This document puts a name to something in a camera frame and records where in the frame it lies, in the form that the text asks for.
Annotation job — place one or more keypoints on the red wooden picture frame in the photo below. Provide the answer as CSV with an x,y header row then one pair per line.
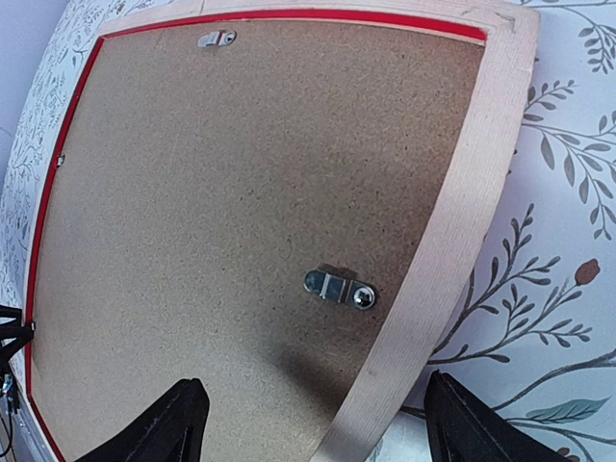
x,y
463,209

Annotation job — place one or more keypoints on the aluminium front rail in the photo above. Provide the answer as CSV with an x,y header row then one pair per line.
x,y
21,439

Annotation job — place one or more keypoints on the floral patterned table mat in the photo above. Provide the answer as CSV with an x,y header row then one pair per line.
x,y
535,334

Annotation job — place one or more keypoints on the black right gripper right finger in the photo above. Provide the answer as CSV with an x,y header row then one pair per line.
x,y
461,427

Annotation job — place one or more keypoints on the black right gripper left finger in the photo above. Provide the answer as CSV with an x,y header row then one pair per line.
x,y
170,429

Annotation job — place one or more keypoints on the brown backing board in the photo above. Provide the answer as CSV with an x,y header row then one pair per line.
x,y
244,215

